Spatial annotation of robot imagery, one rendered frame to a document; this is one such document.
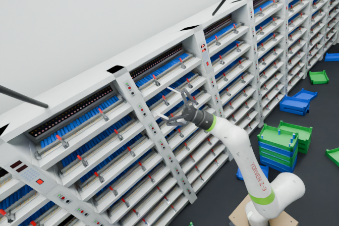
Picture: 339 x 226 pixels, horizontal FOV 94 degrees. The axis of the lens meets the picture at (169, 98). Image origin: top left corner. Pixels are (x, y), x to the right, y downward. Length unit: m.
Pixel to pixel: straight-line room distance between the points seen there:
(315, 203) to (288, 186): 1.08
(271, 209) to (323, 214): 1.12
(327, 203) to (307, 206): 0.16
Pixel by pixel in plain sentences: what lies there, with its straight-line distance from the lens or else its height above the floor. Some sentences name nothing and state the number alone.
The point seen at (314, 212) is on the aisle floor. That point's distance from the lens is 2.11.
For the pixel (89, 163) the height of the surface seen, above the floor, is 1.26.
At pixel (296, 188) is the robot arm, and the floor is 0.95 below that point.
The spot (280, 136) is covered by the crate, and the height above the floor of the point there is 0.40.
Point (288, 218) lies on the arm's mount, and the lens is 1.69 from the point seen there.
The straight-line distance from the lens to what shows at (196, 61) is 1.37.
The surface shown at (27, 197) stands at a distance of 1.38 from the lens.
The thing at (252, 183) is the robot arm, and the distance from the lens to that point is 0.91.
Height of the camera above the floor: 1.91
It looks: 29 degrees down
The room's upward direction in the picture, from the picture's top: 24 degrees counter-clockwise
